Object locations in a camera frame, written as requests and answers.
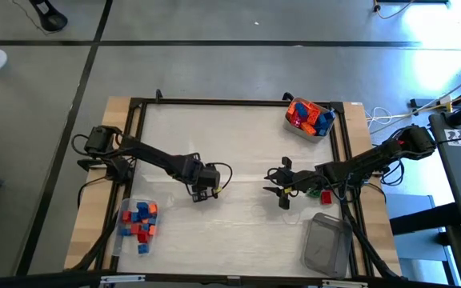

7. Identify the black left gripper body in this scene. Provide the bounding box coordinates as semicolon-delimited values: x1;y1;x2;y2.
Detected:
181;151;206;193

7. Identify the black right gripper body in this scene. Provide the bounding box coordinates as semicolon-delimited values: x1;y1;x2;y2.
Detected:
279;156;318;210

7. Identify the clear plastic bin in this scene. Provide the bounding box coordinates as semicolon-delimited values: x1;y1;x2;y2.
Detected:
282;97;336;144
111;198;163;259
300;211;354;280

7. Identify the black desk leg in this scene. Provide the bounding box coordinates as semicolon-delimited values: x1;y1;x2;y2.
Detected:
389;202;461;237

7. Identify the black chair base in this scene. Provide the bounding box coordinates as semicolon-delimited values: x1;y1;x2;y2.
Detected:
28;0;70;33

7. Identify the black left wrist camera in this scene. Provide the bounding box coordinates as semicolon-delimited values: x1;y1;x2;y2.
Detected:
202;163;222;190

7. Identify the black aluminium table frame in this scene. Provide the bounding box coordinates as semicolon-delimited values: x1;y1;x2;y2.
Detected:
94;95;375;281

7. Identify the white floor cable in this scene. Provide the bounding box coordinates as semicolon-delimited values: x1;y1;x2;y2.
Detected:
364;106;394;131

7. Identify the silver metal bracket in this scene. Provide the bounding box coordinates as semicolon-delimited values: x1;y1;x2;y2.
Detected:
321;279;370;288
99;274;146;285

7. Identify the yellow floor cable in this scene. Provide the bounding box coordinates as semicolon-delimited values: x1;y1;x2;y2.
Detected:
368;86;461;123

